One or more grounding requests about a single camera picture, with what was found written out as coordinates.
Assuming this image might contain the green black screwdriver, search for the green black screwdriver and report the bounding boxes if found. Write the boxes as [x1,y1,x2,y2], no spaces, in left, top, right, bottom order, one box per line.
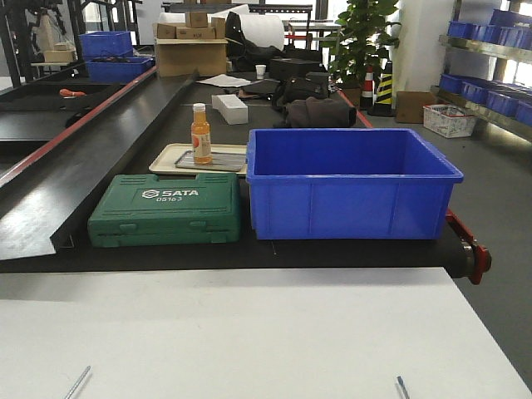
[64,366,91,399]
[397,376,410,399]

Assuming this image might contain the small metal tray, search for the small metal tray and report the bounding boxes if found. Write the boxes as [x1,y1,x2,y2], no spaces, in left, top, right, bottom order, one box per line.
[175,150,246,172]

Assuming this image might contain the beige plastic tray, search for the beige plastic tray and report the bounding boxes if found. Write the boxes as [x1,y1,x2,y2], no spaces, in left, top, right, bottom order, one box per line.
[149,143,247,175]

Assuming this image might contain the large blue plastic bin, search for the large blue plastic bin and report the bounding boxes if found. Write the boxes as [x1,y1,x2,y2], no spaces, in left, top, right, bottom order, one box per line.
[246,128,463,239]

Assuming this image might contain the white foam block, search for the white foam block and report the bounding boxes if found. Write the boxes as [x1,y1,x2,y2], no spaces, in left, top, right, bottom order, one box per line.
[211,94,249,125]

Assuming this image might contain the orange juice bottle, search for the orange juice bottle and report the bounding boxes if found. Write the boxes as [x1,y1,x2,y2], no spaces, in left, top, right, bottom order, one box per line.
[190,103,213,165]

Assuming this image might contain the dark grey cloth bundle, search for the dark grey cloth bundle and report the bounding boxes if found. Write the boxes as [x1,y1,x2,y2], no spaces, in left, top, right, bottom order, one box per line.
[273,97,357,128]

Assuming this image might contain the black bag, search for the black bag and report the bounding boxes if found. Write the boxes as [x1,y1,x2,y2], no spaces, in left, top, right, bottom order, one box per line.
[271,76,329,111]

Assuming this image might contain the green SATA tool case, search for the green SATA tool case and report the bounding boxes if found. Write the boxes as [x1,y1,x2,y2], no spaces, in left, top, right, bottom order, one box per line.
[87,173,241,248]

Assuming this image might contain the white paper cup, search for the white paper cup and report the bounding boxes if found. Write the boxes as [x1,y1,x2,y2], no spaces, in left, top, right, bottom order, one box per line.
[255,64,267,80]

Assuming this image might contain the yellow black traffic cone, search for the yellow black traffic cone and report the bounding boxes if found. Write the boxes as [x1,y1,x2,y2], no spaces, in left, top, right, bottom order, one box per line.
[367,61,395,117]

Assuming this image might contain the large cardboard box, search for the large cardboard box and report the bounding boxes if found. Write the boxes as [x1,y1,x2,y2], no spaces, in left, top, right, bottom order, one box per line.
[155,39,227,77]

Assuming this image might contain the green potted plant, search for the green potted plant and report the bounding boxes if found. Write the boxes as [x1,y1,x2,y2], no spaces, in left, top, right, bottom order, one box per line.
[326,0,400,85]

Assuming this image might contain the white patterned basket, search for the white patterned basket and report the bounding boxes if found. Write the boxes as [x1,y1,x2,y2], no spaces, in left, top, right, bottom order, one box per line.
[423,104,477,139]

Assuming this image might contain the blue crate on left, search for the blue crate on left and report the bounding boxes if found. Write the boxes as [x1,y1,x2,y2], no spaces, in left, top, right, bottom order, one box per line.
[86,57,155,83]

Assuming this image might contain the red conveyor end bracket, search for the red conveyor end bracket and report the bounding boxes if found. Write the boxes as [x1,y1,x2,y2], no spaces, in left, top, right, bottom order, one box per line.
[446,209,492,285]

